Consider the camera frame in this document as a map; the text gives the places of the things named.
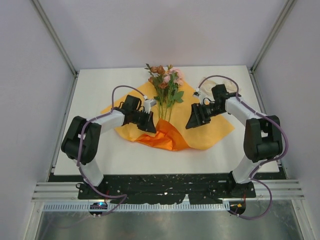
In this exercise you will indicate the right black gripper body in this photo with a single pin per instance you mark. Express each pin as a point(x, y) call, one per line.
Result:
point(211, 110)

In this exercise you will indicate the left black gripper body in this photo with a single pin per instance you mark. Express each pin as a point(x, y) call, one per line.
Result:
point(139, 118)

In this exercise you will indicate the orange wrapping paper sheet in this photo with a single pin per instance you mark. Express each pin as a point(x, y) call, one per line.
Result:
point(172, 135)

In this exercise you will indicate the fake flower bouquet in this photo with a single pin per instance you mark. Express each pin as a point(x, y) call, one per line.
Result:
point(167, 82)

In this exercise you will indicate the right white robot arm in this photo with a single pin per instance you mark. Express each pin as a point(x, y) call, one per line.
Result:
point(262, 137)

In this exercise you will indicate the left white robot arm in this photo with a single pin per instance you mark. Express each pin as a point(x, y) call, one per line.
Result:
point(82, 138)

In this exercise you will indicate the cream ribbon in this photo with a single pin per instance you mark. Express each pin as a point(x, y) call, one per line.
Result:
point(207, 86)

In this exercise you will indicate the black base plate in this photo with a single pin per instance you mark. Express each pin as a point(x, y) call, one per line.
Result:
point(164, 189)

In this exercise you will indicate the aluminium frame rail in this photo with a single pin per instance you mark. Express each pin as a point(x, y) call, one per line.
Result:
point(286, 189)

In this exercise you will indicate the white slotted cable duct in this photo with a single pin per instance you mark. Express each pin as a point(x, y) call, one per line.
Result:
point(145, 207)

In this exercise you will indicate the right aluminium corner post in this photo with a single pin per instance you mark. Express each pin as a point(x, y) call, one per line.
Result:
point(273, 33)

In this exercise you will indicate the aluminium corner post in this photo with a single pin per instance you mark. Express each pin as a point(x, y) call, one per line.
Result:
point(273, 33)
point(54, 36)

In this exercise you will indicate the left aluminium corner post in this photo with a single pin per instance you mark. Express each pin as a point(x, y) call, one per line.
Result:
point(54, 36)

